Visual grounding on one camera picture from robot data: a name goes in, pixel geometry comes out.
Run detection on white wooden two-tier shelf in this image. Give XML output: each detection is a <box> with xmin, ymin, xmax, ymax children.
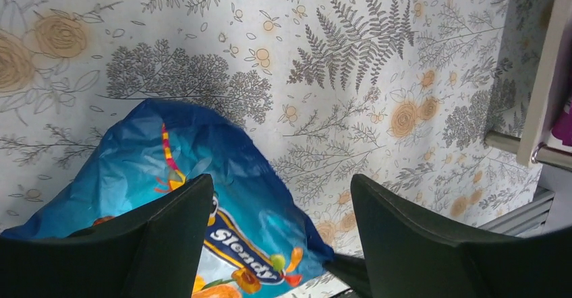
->
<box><xmin>484</xmin><ymin>0</ymin><xmax>571</xmax><ymax>171</ymax></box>

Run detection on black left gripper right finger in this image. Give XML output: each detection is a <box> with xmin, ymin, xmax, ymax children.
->
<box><xmin>350</xmin><ymin>175</ymin><xmax>571</xmax><ymax>297</ymax></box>

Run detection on blue Slendy candy bag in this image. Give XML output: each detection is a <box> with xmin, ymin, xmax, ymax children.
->
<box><xmin>1</xmin><ymin>99</ymin><xmax>333</xmax><ymax>297</ymax></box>

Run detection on purple candy bag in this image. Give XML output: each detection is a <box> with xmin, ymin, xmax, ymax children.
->
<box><xmin>551</xmin><ymin>98</ymin><xmax>571</xmax><ymax>146</ymax></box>

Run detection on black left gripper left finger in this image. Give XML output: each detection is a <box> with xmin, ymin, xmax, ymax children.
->
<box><xmin>1</xmin><ymin>175</ymin><xmax>214</xmax><ymax>297</ymax></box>

